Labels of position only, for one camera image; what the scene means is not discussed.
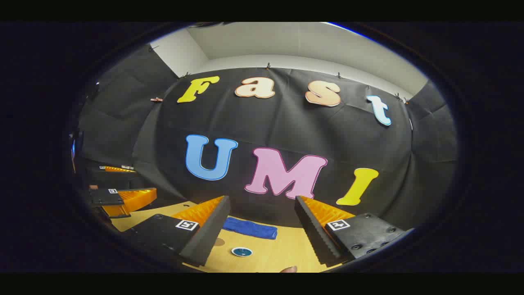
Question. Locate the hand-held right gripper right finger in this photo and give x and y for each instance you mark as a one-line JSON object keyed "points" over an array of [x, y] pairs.
{"points": [[315, 233]]}

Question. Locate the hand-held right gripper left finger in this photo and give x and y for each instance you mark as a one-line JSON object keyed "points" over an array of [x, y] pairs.
{"points": [[208, 233]]}

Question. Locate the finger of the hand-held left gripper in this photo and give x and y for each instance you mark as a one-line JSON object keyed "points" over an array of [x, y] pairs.
{"points": [[116, 169], [106, 197]]}

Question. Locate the round brown coaster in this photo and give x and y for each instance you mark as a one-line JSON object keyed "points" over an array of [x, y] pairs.
{"points": [[220, 241]]}

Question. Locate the teal teacup lid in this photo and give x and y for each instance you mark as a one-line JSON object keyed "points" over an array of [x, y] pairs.
{"points": [[241, 251]]}

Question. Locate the white teacup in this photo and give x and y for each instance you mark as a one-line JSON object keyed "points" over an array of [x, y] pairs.
{"points": [[242, 256]]}

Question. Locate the blue towel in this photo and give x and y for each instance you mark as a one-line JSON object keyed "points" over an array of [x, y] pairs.
{"points": [[249, 228]]}

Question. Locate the black backdrop cloth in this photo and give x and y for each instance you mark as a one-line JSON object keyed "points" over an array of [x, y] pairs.
{"points": [[286, 123]]}

